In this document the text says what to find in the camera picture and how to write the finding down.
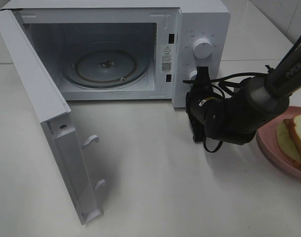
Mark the white lower timer knob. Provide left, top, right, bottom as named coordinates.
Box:
left=188, top=70, right=197, bottom=81

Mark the white upper power knob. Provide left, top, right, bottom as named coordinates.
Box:
left=192, top=36, right=213, bottom=59

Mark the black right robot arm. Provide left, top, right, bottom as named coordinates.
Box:
left=183, top=35, right=301, bottom=152

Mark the white microwave oven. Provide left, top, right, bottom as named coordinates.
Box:
left=0, top=0, right=230, bottom=108

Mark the glass microwave turntable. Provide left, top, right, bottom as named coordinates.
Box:
left=61, top=41, right=152, bottom=89

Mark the white microwave door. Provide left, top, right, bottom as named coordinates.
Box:
left=0, top=10, right=106, bottom=225

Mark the pink round plate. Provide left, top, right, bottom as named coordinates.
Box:
left=256, top=106, right=301, bottom=180

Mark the white bread sandwich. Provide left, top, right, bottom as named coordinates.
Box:
left=276, top=114, right=301, bottom=170

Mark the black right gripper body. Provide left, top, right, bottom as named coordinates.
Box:
left=186, top=67, right=229, bottom=143

